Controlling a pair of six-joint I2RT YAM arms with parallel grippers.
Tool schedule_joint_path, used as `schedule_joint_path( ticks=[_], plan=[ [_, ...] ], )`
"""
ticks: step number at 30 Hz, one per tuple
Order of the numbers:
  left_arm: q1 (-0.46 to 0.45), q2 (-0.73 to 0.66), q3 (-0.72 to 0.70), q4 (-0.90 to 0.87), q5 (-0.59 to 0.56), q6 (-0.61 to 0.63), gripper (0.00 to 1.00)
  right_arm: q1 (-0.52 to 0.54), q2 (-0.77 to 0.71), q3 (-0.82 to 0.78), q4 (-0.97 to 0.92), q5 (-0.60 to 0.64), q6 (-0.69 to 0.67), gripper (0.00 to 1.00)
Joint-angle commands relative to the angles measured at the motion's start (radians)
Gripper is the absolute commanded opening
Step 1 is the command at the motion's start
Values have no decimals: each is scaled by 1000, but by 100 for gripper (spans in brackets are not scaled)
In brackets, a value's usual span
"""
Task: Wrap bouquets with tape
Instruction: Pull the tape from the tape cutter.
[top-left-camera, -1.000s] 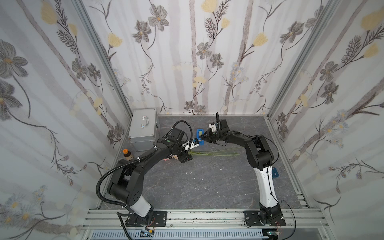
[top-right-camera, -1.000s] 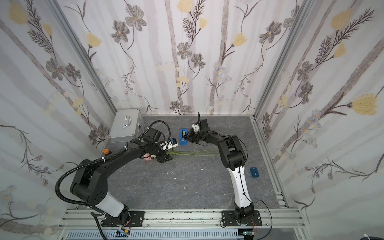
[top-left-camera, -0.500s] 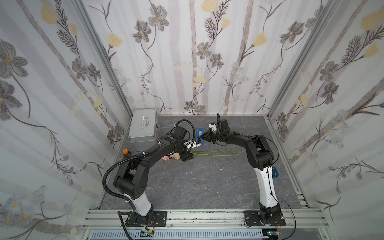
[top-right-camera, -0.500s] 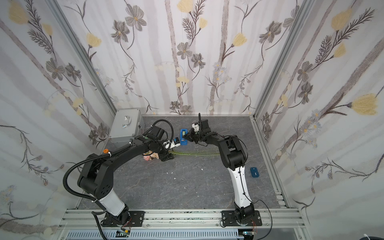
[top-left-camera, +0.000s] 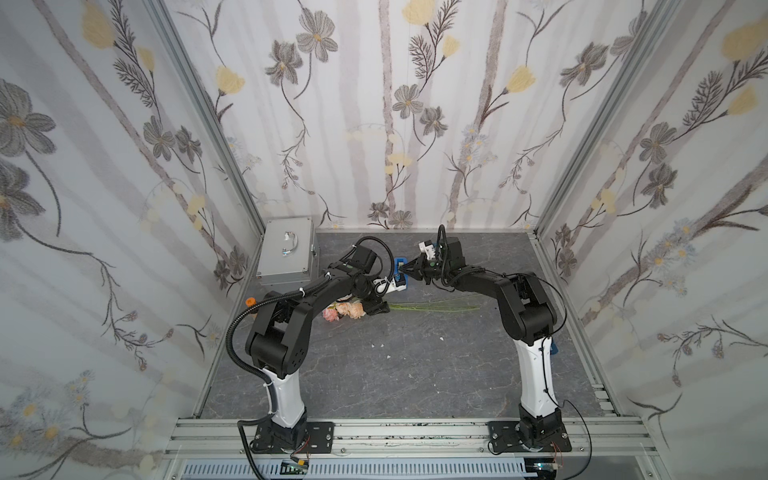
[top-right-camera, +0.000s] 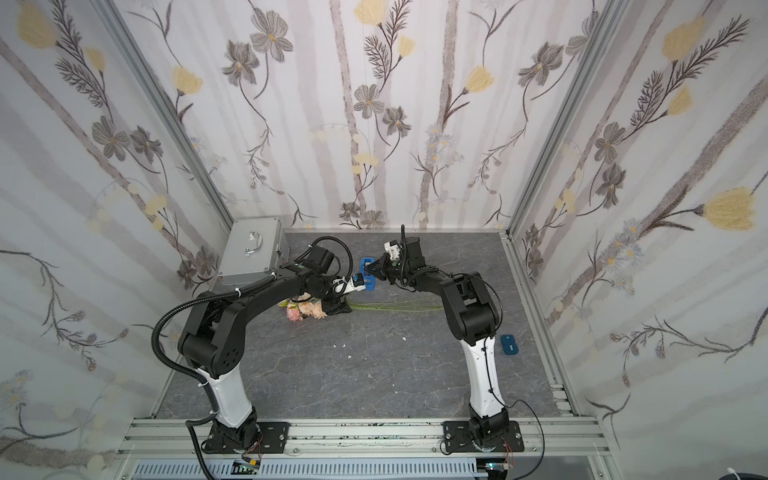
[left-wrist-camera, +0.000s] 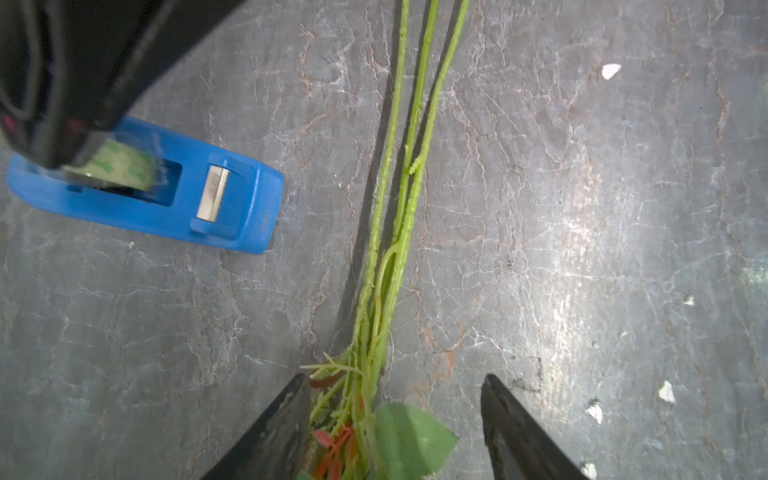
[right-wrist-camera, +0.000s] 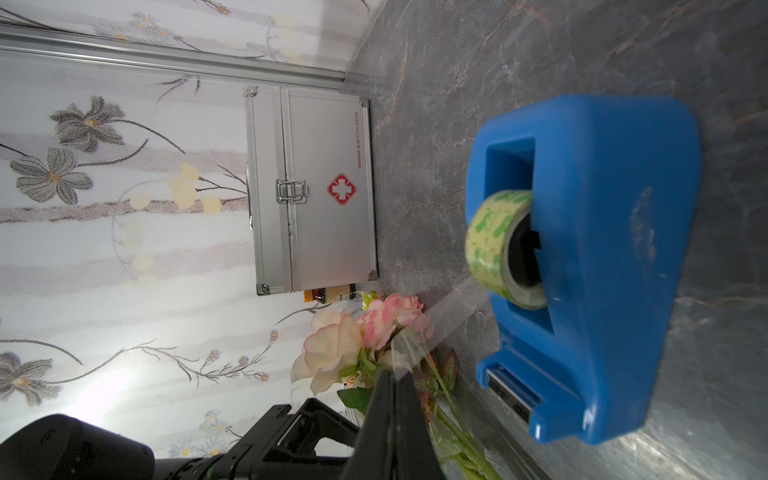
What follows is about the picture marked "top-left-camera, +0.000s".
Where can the pink rose bouquet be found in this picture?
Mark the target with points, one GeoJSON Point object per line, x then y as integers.
{"type": "Point", "coordinates": [354, 309]}

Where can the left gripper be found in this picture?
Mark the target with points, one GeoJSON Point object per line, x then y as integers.
{"type": "Point", "coordinates": [374, 294]}

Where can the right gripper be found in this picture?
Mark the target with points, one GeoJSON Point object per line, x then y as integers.
{"type": "Point", "coordinates": [421, 268]}

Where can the aluminium mounting rail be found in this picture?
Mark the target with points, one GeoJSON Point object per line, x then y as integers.
{"type": "Point", "coordinates": [358, 438]}

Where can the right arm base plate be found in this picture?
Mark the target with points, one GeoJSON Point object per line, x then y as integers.
{"type": "Point", "coordinates": [516, 437]}

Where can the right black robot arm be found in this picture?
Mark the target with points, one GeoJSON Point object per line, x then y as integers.
{"type": "Point", "coordinates": [527, 316]}

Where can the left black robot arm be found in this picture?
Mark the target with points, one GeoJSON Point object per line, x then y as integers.
{"type": "Point", "coordinates": [279, 339]}

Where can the silver aluminium case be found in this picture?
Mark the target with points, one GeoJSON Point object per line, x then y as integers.
{"type": "Point", "coordinates": [289, 256]}

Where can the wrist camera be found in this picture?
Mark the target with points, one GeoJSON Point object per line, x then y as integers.
{"type": "Point", "coordinates": [390, 285]}
{"type": "Point", "coordinates": [428, 249]}

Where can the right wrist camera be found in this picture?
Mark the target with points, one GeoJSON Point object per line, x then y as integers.
{"type": "Point", "coordinates": [428, 249]}

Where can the blue tape dispenser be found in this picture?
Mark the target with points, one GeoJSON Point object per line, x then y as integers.
{"type": "Point", "coordinates": [399, 282]}

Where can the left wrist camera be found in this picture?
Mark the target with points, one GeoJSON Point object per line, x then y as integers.
{"type": "Point", "coordinates": [390, 285]}

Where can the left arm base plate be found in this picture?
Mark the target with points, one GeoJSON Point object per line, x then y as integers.
{"type": "Point", "coordinates": [305, 438]}

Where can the white slotted cable duct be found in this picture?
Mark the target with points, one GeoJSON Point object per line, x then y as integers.
{"type": "Point", "coordinates": [414, 468]}

